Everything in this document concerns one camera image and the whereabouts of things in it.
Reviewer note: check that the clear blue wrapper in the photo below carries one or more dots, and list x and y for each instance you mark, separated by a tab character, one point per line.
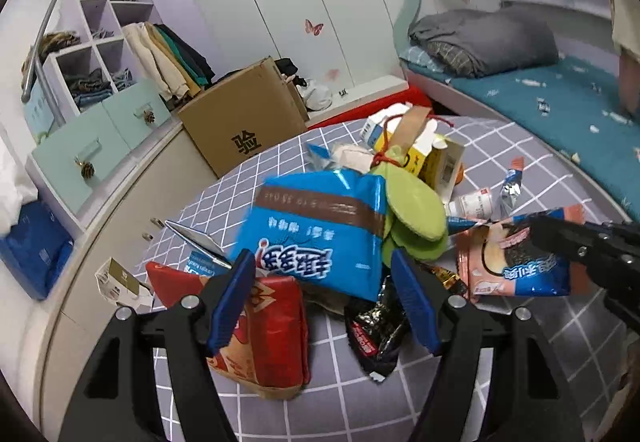
320	159

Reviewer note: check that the brown gold candy wrapper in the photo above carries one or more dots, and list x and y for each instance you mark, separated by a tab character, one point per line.
447	279

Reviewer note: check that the brown cardboard box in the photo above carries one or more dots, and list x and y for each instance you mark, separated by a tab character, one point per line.
235	117

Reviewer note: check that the pink blue snack packet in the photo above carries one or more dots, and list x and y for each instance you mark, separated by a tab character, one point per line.
505	262

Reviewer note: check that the white cubby shelf unit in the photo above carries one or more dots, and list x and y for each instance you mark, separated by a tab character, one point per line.
100	12

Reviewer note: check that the white cloth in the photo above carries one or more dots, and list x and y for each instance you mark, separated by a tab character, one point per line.
12	192

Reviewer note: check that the white plastic bottle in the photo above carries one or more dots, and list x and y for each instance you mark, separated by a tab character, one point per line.
475	204

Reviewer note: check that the yellow carton box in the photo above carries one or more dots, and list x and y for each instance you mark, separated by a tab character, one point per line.
430	162

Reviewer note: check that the white crumpled tissue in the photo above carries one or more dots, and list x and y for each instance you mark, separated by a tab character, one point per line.
350	156

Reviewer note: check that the mint drawer cabinet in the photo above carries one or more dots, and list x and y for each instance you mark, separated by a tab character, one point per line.
65	157

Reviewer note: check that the grey duvet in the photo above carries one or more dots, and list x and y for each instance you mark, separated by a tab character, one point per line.
490	37

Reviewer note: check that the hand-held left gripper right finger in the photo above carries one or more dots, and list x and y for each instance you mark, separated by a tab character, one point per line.
414	307

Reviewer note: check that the blue plastic bag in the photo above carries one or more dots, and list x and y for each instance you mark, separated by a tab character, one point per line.
35	247

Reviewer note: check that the white bed frame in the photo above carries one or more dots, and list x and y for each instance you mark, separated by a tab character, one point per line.
475	104

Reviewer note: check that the white plastic bag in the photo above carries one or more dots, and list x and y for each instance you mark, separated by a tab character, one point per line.
316	94

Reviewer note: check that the row of hanging clothes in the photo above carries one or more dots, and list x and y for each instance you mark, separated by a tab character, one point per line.
165	57

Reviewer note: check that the red stool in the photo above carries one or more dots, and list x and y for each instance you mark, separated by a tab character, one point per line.
410	98

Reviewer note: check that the silver flat packet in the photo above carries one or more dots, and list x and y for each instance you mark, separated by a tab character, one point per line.
197	237

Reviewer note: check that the light blue patterned sheet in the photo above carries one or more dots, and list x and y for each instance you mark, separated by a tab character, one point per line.
412	54

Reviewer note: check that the blue white small packet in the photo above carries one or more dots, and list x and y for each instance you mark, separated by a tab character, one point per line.
202	267

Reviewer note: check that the white curved cabinet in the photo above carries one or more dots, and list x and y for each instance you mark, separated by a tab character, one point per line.
115	232

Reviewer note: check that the pink butterfly sticker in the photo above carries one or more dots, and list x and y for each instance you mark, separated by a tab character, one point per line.
314	28

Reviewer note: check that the green plush cloth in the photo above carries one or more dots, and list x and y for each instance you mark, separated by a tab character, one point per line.
415	207

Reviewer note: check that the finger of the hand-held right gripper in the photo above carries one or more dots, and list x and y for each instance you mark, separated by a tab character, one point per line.
560	237

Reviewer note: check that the folded clothes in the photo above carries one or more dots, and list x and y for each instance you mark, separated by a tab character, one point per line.
90	84

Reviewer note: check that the white blue small box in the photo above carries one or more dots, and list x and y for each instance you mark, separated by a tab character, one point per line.
372	129

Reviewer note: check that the silver blue small wrapper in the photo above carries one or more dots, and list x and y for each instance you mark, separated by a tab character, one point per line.
511	187

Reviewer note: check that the red snack packet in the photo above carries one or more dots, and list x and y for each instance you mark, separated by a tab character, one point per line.
277	332

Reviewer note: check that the black snack wrapper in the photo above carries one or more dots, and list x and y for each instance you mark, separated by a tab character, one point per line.
375	332

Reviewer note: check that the black cloth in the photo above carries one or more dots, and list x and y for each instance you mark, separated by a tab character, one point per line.
286	67

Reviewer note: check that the olive white small box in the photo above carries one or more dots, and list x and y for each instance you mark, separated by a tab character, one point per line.
117	279

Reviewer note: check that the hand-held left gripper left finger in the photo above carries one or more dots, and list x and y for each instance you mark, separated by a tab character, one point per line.
231	307

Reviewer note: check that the teal quilted bed cover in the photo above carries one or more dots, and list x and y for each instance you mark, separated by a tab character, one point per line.
550	97

